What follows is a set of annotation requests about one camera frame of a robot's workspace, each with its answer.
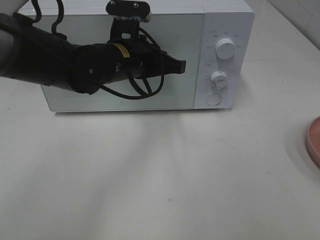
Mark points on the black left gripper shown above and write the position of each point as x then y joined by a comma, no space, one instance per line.
139,59

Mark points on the white timer knob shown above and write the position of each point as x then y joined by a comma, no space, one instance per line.
218,79

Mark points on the round white door button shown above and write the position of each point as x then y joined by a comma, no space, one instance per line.
214,99

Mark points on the pink round plate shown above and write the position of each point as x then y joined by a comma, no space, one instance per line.
312,141

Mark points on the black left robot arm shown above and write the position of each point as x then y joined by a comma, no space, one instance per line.
37,56

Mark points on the white microwave oven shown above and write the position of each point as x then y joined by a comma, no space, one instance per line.
222,18

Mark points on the upper white power knob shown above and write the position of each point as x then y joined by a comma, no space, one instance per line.
225,48

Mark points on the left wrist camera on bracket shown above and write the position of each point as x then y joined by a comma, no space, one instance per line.
127,15

